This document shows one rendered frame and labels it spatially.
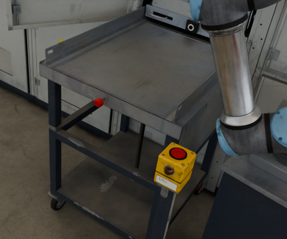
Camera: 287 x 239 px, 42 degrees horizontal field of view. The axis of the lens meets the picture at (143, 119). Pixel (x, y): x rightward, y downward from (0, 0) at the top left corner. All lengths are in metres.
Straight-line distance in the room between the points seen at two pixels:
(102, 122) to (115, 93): 1.08
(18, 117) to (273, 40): 1.70
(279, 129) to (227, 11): 0.35
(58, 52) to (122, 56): 0.27
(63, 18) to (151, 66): 0.55
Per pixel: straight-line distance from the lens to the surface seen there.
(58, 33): 2.35
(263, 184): 1.26
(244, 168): 1.29
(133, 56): 1.60
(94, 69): 1.48
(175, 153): 1.02
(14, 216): 2.04
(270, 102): 1.83
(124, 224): 1.77
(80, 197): 1.87
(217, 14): 0.92
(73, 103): 2.49
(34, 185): 2.17
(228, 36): 0.96
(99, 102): 1.31
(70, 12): 1.89
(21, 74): 2.75
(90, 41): 1.66
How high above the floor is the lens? 1.55
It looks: 35 degrees down
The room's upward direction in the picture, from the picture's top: 9 degrees clockwise
